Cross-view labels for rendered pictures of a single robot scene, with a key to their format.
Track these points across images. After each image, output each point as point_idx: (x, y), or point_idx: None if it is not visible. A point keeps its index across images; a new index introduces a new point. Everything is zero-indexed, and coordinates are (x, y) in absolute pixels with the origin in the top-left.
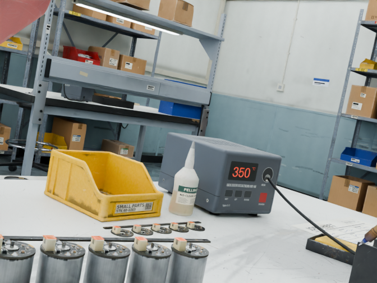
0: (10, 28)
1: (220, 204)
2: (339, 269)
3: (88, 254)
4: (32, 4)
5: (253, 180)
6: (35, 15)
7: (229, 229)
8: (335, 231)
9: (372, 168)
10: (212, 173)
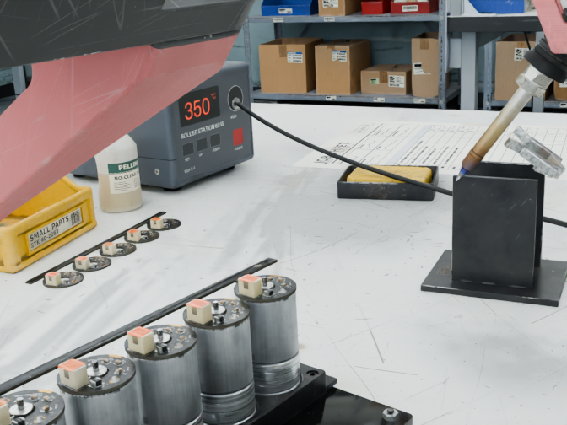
0: (159, 108)
1: (180, 171)
2: (402, 214)
3: (134, 363)
4: (218, 61)
5: (218, 115)
6: (211, 74)
7: (214, 207)
8: (354, 152)
9: (315, 17)
10: (153, 125)
